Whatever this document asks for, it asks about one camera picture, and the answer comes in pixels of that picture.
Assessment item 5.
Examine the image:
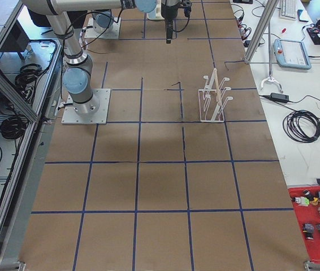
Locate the aluminium frame post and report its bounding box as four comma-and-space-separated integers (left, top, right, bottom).
244, 0, 278, 64

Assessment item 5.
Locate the white wire cup rack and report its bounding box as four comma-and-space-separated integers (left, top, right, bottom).
198, 68, 233, 123

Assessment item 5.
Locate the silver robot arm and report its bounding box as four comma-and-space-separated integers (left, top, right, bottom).
23, 0, 157, 115

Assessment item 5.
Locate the black power adapter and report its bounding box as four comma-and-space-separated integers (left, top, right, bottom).
270, 93, 289, 103

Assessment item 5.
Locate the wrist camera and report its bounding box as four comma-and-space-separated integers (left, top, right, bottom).
180, 0, 192, 18

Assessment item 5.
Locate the white keyboard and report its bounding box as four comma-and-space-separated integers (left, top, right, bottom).
279, 0, 297, 20

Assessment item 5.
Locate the blue teach pendant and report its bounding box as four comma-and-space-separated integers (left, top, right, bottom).
273, 38, 312, 70

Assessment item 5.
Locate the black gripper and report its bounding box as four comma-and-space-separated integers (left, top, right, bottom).
161, 0, 180, 43

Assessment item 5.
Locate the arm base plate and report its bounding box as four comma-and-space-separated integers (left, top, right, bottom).
62, 89, 111, 125
84, 18, 121, 40

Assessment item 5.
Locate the coiled black cable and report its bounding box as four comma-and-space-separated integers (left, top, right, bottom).
283, 109, 320, 142

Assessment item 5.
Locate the red parts tray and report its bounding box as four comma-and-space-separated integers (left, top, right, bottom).
288, 186, 320, 263

